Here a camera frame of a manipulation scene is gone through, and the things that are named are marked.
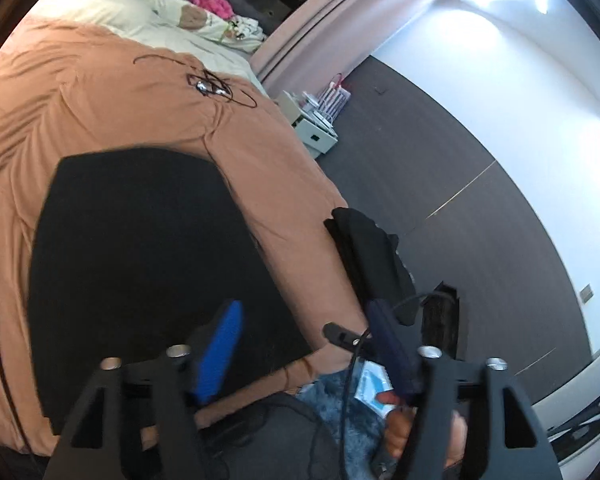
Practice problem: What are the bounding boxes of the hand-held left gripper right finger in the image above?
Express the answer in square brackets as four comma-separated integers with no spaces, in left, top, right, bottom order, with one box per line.
[364,299,563,480]

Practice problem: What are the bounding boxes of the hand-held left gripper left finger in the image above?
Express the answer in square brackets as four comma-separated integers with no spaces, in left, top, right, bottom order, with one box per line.
[52,300,244,480]

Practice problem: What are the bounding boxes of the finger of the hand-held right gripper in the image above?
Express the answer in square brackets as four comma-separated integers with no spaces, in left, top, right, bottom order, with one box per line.
[322,322,376,353]

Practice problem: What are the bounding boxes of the black pants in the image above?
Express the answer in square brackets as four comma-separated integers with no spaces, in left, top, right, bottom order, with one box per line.
[27,147,326,436]

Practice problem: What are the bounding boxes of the person's right hand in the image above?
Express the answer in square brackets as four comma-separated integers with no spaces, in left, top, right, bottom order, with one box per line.
[377,390,468,466]

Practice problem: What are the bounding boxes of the blue white packet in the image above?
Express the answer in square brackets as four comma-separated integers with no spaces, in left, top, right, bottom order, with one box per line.
[352,360,396,418]

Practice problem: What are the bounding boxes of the dark box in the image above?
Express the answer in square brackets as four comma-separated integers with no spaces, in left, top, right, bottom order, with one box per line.
[420,282,461,361]

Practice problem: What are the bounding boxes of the blue fluffy rug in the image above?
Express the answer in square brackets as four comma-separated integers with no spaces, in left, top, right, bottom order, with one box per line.
[295,370,396,480]

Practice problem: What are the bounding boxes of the dark folded cloth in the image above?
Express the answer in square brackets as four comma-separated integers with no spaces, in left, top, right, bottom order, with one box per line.
[325,206,418,326]

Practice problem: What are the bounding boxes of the person's left leg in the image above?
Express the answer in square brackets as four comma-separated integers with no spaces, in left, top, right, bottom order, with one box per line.
[200,392,346,480]

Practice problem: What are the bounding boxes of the white nightstand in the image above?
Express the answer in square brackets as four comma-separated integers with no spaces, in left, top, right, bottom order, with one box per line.
[277,90,338,158]

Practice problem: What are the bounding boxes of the brown blanket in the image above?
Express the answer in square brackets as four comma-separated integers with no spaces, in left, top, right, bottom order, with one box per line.
[0,22,366,456]

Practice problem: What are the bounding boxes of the pink curtain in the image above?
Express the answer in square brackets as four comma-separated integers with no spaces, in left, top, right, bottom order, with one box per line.
[250,0,453,98]

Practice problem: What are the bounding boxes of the bear print pillow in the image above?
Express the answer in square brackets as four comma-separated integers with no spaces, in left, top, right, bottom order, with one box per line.
[150,0,266,53]

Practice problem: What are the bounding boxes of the pink fluffy toy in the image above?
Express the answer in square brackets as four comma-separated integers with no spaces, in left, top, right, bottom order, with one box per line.
[190,0,231,18]

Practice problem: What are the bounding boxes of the cream duvet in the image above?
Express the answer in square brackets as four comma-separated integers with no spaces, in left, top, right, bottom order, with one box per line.
[45,0,268,96]

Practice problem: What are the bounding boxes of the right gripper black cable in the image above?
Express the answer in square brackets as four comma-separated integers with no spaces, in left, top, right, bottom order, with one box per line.
[342,292,456,480]

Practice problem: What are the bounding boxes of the white wire rack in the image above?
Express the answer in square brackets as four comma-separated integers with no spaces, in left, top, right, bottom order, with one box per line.
[315,75,353,121]

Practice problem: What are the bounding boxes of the black cables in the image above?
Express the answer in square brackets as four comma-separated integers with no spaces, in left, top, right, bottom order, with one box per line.
[132,52,258,109]

